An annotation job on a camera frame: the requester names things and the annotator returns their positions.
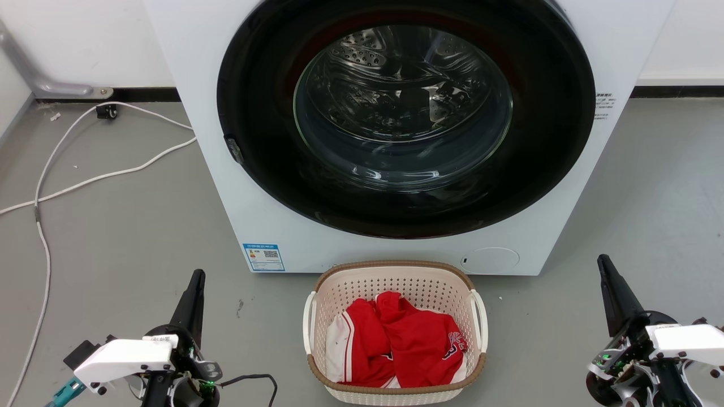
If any stainless steel washer drum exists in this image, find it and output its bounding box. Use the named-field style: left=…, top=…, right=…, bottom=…
left=293, top=24, right=514, bottom=192

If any blue energy label sticker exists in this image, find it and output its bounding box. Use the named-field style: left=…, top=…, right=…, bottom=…
left=243, top=243, right=286, bottom=272

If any grey wall pipe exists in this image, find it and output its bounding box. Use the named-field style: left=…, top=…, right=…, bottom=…
left=0, top=19, right=114, bottom=100

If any white laundry basket brown rim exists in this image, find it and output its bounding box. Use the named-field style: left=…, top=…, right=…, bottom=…
left=303, top=260, right=489, bottom=406

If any white front-load washing machine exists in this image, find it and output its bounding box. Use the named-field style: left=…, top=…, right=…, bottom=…
left=141, top=0, right=677, bottom=276

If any black baseboard strip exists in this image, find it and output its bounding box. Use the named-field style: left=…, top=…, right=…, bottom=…
left=35, top=85, right=724, bottom=103

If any black round washer door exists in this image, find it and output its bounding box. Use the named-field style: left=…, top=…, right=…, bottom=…
left=217, top=0, right=597, bottom=240

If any thin black left gripper cable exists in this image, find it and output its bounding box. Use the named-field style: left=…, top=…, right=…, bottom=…
left=218, top=373, right=278, bottom=407

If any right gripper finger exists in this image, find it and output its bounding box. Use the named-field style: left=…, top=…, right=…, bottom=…
left=597, top=254, right=627, bottom=338
left=603, top=254, right=647, bottom=328

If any small printed warning label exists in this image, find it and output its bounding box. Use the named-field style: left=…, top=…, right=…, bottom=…
left=593, top=93, right=618, bottom=121

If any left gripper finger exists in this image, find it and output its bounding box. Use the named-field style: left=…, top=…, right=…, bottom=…
left=188, top=270, right=206, bottom=347
left=169, top=270, right=200, bottom=339

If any round white filter cover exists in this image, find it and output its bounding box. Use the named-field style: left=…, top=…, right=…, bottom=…
left=460, top=247, right=520, bottom=271

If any red and white jersey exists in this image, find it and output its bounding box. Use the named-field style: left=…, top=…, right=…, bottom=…
left=325, top=291, right=469, bottom=389

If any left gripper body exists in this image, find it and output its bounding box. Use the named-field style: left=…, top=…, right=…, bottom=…
left=139, top=324, right=223, bottom=407

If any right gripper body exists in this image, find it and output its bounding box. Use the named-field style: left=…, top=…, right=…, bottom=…
left=585, top=310, right=679, bottom=407

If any thick white hose cable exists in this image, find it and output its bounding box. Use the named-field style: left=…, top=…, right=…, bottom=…
left=0, top=136, right=197, bottom=216

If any long thin white cable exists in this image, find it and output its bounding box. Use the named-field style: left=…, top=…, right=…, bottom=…
left=5, top=102, right=196, bottom=407

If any teal cable connector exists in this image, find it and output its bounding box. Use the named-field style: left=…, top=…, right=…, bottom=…
left=46, top=377, right=87, bottom=407

